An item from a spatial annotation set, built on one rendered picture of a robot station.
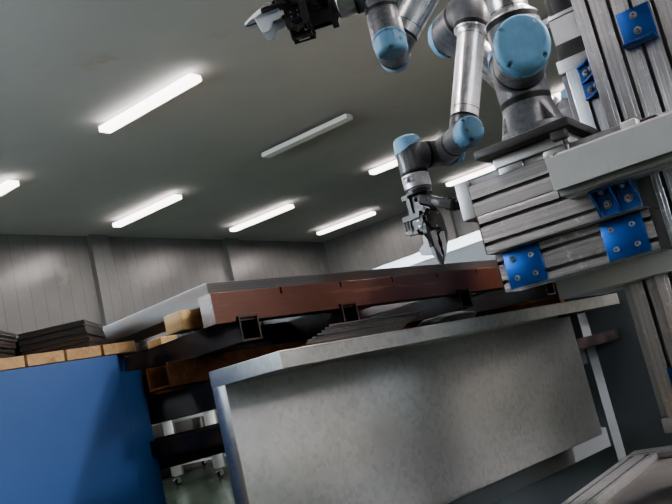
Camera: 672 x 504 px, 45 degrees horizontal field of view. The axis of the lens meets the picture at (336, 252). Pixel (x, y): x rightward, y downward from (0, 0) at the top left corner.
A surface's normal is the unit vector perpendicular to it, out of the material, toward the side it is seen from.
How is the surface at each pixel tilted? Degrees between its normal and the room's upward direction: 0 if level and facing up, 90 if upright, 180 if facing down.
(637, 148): 90
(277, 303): 90
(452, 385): 90
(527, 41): 98
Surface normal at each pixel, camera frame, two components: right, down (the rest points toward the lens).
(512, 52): -0.14, 0.00
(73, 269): 0.79, -0.28
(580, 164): -0.58, 0.00
